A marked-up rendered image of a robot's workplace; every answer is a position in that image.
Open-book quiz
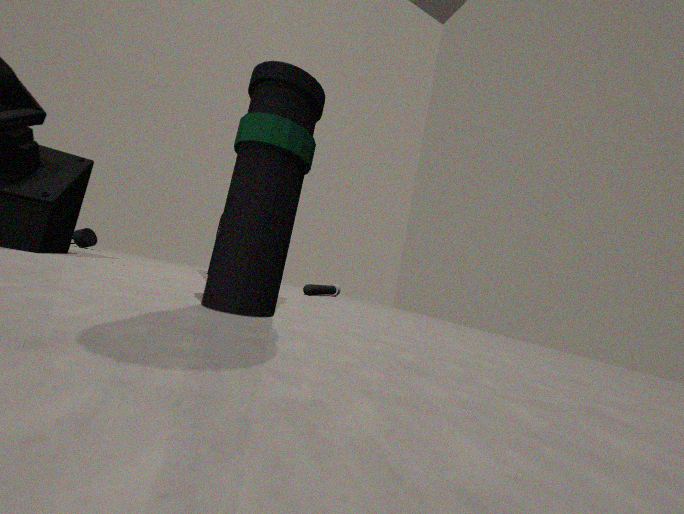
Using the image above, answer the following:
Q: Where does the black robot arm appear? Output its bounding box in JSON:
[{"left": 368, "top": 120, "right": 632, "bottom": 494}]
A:
[{"left": 0, "top": 56, "right": 46, "bottom": 183}]

